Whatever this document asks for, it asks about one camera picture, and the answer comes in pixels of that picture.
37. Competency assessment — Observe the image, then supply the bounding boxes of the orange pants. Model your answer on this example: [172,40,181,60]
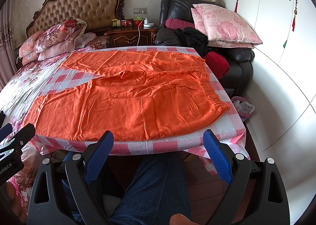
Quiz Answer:
[24,51,230,142]

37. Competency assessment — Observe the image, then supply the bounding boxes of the floral bed sheet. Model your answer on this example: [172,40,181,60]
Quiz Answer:
[0,47,94,223]

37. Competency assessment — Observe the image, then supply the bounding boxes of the pink checkered plastic sheet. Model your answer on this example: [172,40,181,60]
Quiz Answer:
[29,46,251,176]

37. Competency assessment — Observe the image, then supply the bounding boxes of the white trash bin pink bag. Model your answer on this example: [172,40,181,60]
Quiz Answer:
[231,96,255,122]

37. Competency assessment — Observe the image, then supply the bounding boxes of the blue jeans leg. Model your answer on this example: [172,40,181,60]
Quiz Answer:
[61,153,193,225]

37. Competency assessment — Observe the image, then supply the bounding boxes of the folded floral quilt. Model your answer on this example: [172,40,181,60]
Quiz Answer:
[19,18,87,65]

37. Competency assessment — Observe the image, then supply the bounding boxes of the red cloth bundle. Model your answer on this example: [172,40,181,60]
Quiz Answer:
[204,51,230,79]

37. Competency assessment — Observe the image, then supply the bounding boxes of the pink curtain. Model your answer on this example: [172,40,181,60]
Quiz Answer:
[0,0,17,90]

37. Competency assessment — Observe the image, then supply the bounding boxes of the dark wooden nightstand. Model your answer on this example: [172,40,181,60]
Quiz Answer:
[103,26,159,48]

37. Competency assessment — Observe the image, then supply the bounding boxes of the black garment on chair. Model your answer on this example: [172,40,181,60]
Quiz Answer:
[175,27,209,58]

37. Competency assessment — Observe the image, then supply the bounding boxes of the upper pink floral pillow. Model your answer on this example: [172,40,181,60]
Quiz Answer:
[193,3,262,45]

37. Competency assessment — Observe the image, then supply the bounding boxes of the pink floral pillow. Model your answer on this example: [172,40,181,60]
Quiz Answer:
[193,3,262,45]
[191,8,254,49]

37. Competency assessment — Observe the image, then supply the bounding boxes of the tufted carved headboard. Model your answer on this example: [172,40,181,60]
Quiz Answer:
[26,0,125,37]

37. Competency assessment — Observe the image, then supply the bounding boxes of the lower pink floral pillow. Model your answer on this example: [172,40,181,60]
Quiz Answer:
[191,8,254,49]

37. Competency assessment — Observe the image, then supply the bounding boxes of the magenta cushion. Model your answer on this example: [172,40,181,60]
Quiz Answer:
[164,18,194,30]

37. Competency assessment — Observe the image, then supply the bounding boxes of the white wardrobe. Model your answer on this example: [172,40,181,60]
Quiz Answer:
[221,0,315,224]

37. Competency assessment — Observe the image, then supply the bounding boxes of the black leather armchair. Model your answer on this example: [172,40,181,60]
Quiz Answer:
[154,0,254,98]

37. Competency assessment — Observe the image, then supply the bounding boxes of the white charging cable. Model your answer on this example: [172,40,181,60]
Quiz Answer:
[136,10,147,47]

